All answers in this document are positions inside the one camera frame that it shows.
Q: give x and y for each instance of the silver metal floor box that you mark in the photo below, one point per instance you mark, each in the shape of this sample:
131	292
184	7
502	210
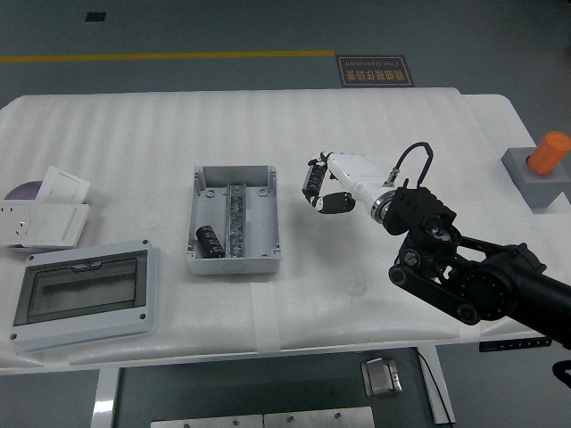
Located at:
379	376

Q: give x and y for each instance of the purple disc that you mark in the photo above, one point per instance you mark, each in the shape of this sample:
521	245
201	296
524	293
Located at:
24	191

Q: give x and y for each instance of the black square floor outlet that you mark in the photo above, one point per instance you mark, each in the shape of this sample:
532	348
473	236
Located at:
95	17

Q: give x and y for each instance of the grey block holder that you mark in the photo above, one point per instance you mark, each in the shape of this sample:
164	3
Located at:
542	191

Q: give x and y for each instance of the metal mounting rail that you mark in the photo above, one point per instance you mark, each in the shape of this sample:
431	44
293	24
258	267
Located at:
235	218

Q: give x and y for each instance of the grey distribution box dark cover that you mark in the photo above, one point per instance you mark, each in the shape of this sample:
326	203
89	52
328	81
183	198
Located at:
85	290

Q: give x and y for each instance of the dark grey base platform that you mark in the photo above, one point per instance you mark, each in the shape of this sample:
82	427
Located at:
267	388

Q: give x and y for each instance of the orange cylinder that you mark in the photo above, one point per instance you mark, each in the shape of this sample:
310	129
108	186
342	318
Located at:
548	153

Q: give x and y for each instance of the white switch panel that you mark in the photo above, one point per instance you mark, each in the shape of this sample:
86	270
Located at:
62	185
55	225

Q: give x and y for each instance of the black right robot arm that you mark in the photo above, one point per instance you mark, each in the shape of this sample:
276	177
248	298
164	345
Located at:
504	285

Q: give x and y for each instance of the black cylindrical battery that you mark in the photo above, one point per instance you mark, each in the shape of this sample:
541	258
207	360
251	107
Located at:
210	241
314	178

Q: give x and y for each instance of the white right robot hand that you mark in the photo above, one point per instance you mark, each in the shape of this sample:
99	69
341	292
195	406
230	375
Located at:
359	176

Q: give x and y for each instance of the white foam mat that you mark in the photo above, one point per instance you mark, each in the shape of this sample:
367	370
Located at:
312	134

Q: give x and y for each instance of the white table leg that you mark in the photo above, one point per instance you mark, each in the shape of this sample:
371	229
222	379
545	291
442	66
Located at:
441	388
105	401

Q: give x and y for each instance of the white wall socket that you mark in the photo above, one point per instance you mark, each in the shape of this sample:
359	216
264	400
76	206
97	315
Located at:
15	223

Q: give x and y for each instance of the grey open junction box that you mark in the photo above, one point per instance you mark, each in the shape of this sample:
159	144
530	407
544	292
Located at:
263	223

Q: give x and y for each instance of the black floor sign orange text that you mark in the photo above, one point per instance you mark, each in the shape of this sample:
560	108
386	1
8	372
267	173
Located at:
374	71

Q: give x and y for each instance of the black table control panel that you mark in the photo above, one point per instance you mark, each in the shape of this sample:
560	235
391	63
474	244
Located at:
504	345

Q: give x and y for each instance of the white tape strip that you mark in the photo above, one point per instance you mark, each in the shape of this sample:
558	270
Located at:
470	335

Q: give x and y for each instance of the grey metal plate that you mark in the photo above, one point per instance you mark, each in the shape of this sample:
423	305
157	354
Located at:
205	422
316	419

